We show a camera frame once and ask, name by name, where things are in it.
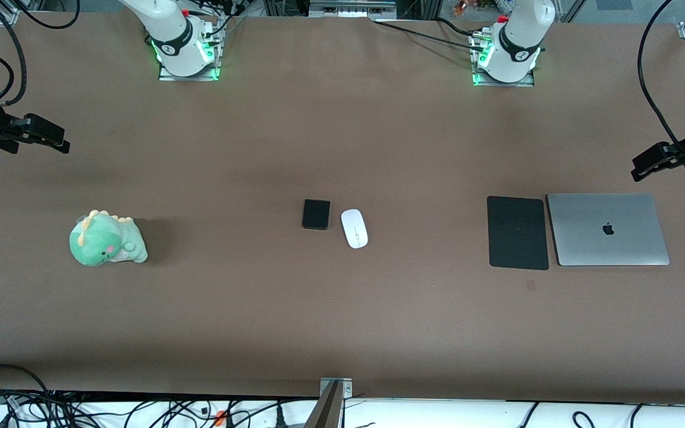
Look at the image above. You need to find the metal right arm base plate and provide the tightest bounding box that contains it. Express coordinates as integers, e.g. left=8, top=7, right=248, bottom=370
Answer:
left=158, top=64, right=222, bottom=81

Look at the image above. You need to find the silver metal bracket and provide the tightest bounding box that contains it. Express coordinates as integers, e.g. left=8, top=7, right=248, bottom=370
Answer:
left=319, top=377, right=353, bottom=400

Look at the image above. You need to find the silver power strip box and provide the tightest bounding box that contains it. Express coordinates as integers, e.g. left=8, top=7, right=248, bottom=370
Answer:
left=309, top=0, right=397, bottom=19

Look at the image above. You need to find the silver closed laptop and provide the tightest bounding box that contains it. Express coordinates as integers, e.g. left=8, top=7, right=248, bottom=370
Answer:
left=546, top=193, right=671, bottom=267

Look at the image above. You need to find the grey metal post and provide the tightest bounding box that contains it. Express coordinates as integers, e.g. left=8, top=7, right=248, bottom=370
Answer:
left=304, top=380, right=344, bottom=428

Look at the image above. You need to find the green dinosaur plush toy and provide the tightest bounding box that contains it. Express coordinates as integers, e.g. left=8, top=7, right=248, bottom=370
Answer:
left=69, top=209, right=149, bottom=268

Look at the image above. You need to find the white computer mouse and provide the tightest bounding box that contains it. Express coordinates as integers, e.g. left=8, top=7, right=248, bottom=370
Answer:
left=341, top=209, right=369, bottom=249

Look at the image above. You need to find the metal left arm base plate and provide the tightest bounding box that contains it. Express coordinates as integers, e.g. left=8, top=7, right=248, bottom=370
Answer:
left=472, top=68, right=535, bottom=87

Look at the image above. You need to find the black smartphone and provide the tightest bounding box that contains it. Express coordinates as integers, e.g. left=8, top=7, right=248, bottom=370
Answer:
left=302, top=199, right=331, bottom=231

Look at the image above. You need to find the thin black looping cable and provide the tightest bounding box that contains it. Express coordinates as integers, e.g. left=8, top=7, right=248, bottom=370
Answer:
left=20, top=0, right=81, bottom=30

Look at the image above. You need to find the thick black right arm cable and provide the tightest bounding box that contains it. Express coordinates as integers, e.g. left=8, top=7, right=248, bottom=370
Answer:
left=0, top=0, right=29, bottom=108

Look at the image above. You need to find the black mouse pad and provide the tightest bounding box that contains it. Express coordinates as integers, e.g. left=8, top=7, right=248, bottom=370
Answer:
left=486, top=196, right=550, bottom=271

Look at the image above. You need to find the black base power cable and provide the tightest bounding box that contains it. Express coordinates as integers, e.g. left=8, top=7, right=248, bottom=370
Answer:
left=372, top=18, right=483, bottom=51

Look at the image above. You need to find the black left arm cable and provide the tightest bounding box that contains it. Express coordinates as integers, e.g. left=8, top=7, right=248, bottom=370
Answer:
left=636, top=0, right=685, bottom=150

